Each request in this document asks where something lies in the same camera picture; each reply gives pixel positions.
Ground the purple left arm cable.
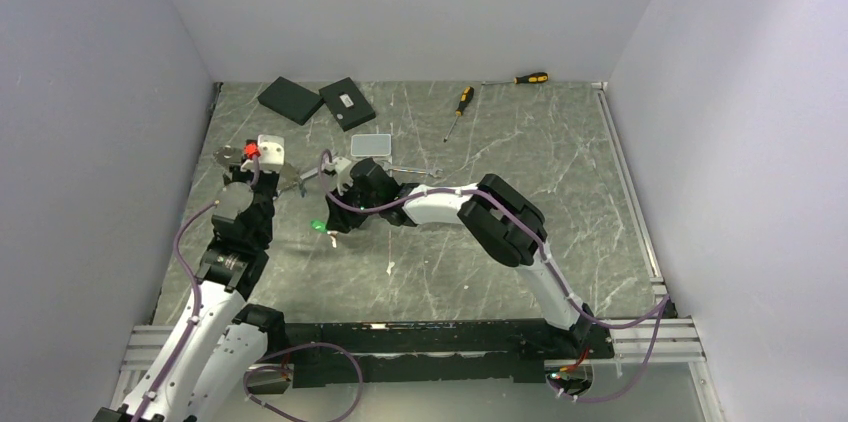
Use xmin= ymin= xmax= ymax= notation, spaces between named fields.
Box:
xmin=129 ymin=153 xmax=263 ymax=422

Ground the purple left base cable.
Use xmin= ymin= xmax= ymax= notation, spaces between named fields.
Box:
xmin=242 ymin=342 xmax=364 ymax=422

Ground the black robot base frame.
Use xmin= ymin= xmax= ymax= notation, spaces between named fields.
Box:
xmin=282 ymin=319 xmax=615 ymax=388

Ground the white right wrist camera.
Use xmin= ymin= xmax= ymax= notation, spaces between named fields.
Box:
xmin=324 ymin=157 xmax=354 ymax=196

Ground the silver right wrench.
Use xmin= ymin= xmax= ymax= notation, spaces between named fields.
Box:
xmin=383 ymin=164 xmax=442 ymax=178

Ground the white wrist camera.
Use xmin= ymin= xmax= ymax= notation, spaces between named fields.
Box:
xmin=324 ymin=157 xmax=354 ymax=196
xmin=257 ymin=134 xmax=286 ymax=170

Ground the black yellow screwdriver near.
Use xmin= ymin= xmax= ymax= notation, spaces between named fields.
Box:
xmin=443 ymin=86 xmax=475 ymax=143

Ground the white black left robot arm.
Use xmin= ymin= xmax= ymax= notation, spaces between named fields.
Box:
xmin=95 ymin=157 xmax=289 ymax=421

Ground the black yellow screwdriver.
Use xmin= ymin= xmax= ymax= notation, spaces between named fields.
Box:
xmin=443 ymin=86 xmax=475 ymax=143
xmin=481 ymin=72 xmax=549 ymax=86

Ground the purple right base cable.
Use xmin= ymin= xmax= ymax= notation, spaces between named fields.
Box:
xmin=548 ymin=299 xmax=670 ymax=406

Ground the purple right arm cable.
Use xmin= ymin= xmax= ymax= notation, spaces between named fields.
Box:
xmin=319 ymin=148 xmax=672 ymax=332

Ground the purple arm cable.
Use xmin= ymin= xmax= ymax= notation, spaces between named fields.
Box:
xmin=129 ymin=153 xmax=263 ymax=422
xmin=319 ymin=148 xmax=672 ymax=332

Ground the white network switch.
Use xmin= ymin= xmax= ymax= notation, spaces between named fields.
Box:
xmin=350 ymin=133 xmax=392 ymax=159

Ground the silver left wrench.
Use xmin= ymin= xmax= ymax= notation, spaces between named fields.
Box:
xmin=277 ymin=158 xmax=338 ymax=197

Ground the black yellow screwdriver far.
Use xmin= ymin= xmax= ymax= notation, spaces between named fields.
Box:
xmin=481 ymin=72 xmax=549 ymax=86

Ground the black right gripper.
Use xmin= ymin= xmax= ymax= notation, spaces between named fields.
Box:
xmin=325 ymin=179 xmax=382 ymax=235

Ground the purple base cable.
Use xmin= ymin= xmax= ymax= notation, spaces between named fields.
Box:
xmin=242 ymin=342 xmax=364 ymax=422
xmin=548 ymin=299 xmax=670 ymax=406

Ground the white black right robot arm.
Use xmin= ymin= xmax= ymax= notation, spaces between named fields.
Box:
xmin=318 ymin=152 xmax=592 ymax=357

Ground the black flat box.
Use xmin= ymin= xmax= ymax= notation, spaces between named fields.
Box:
xmin=257 ymin=77 xmax=324 ymax=126

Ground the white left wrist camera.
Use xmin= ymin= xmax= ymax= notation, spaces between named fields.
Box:
xmin=257 ymin=134 xmax=286 ymax=170

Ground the silver wrench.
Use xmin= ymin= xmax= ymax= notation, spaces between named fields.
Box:
xmin=277 ymin=158 xmax=338 ymax=197
xmin=383 ymin=164 xmax=442 ymax=178

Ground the black box with label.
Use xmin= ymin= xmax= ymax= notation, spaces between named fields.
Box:
xmin=319 ymin=77 xmax=376 ymax=132

